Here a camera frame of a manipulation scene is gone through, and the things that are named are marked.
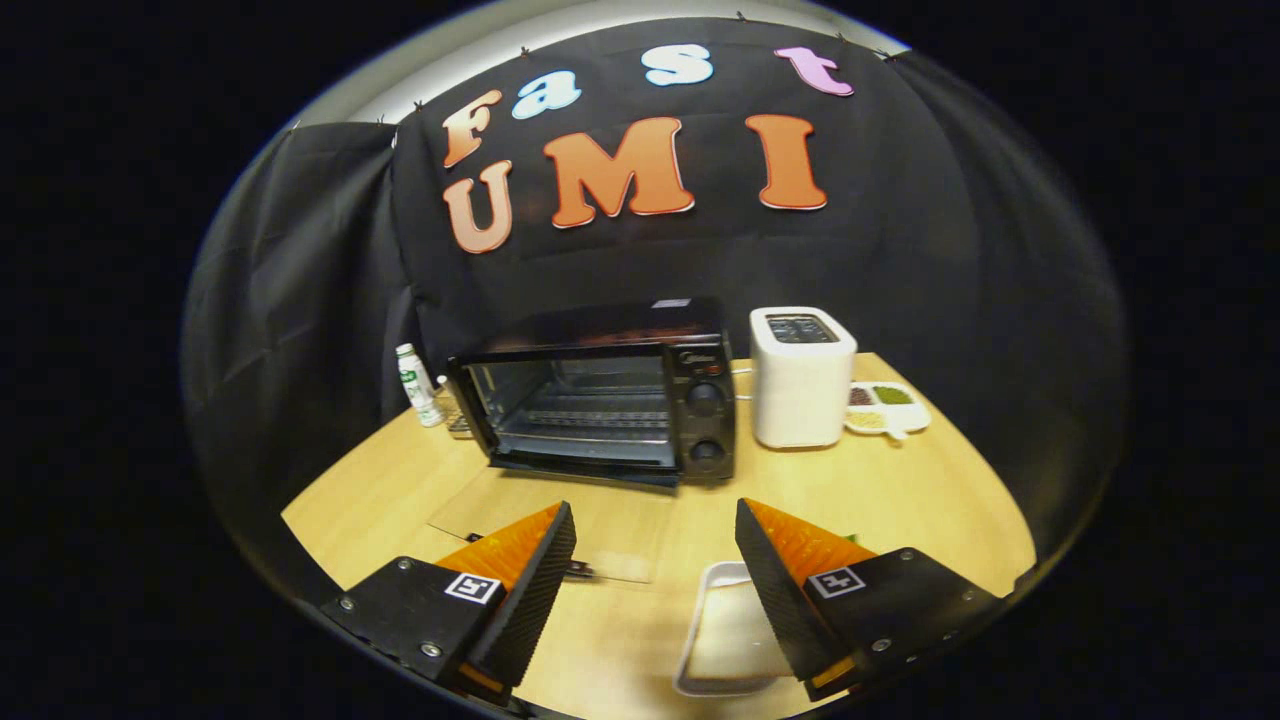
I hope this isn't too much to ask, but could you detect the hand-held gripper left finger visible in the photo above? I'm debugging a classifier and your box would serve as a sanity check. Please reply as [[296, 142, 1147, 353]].
[[320, 501, 578, 706]]

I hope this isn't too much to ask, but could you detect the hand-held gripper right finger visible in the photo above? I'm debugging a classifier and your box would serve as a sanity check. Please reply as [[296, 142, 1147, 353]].
[[735, 498, 1004, 701]]

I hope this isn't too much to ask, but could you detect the black toaster oven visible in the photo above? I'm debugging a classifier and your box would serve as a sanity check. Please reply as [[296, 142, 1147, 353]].
[[428, 297, 738, 584]]

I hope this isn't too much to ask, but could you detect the white toaster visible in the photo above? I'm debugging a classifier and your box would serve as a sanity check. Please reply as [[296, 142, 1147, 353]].
[[749, 306, 858, 450]]

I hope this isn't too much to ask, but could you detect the white rectangular tray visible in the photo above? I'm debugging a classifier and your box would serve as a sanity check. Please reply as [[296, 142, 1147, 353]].
[[673, 561, 801, 698]]

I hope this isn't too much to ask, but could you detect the white divided dish with beans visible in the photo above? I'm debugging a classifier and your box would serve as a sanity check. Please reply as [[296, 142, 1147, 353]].
[[845, 380, 932, 441]]

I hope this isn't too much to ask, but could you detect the white bottle with green label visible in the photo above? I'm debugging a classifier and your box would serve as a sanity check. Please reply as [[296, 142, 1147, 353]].
[[395, 343, 446, 429]]

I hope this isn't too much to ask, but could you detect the black backdrop cloth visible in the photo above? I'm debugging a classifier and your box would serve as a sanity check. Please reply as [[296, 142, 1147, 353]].
[[182, 15, 1131, 561]]

